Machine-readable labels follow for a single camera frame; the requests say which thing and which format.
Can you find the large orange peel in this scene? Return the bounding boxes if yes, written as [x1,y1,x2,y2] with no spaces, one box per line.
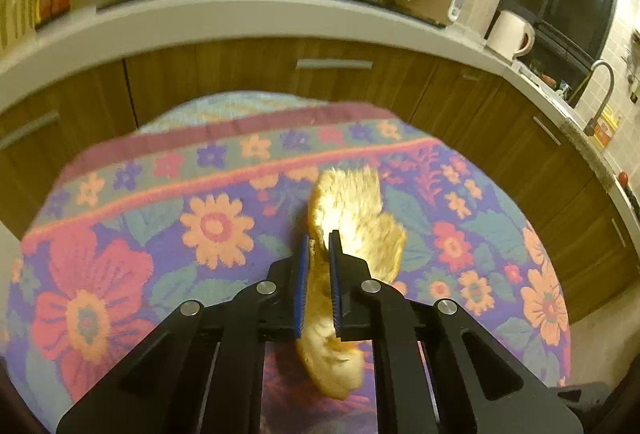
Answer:
[296,165,408,400]

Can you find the brown lower kitchen cabinets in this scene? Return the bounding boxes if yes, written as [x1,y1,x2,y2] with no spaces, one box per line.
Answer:
[1,38,639,321]

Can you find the steel kitchen faucet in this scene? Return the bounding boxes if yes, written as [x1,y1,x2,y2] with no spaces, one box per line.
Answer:
[582,59,616,137]

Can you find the floral tablecloth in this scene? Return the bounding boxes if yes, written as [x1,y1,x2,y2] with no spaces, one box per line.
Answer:
[6,96,570,430]

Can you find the red tomato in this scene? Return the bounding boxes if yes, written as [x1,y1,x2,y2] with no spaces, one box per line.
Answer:
[617,171,628,186]

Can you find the grey dish cloth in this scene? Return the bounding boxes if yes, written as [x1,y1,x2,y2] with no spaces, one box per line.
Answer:
[560,119,616,193]

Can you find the yellow detergent bottle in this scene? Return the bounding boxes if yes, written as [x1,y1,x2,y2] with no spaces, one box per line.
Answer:
[593,105,620,150]

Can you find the white electric kettle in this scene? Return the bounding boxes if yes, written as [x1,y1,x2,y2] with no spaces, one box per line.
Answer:
[486,10,535,62]

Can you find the beige plastic utensil basket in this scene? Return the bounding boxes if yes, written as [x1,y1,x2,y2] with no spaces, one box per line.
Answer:
[0,0,35,54]

